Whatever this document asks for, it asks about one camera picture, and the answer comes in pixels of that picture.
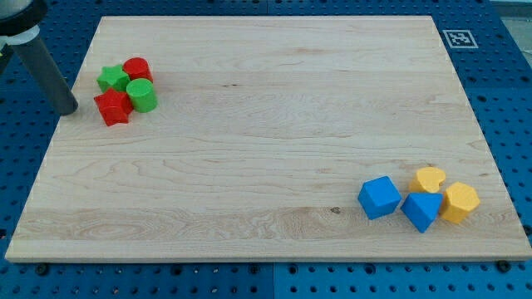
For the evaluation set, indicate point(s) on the wooden board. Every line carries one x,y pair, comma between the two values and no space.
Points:
266,129

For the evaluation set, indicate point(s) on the blue cube block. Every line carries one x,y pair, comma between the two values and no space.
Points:
379,197

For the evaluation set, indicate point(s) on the green cylinder block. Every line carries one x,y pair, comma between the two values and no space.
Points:
142,95

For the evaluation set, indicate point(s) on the red cylinder block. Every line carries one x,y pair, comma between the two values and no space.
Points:
137,68

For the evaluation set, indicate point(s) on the red star block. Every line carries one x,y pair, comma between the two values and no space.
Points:
114,106

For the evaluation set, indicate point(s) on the yellow heart block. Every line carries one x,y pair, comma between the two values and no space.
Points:
427,180

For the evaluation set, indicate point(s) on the blue triangle block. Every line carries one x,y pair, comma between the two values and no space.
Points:
422,209

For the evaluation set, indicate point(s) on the green star block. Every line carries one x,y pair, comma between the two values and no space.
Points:
113,77

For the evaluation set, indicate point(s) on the yellow hexagon block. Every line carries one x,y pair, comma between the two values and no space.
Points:
459,200

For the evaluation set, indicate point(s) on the white fiducial marker tag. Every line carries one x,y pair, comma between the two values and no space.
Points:
460,39

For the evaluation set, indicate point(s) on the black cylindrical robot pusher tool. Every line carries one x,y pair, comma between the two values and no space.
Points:
37,59

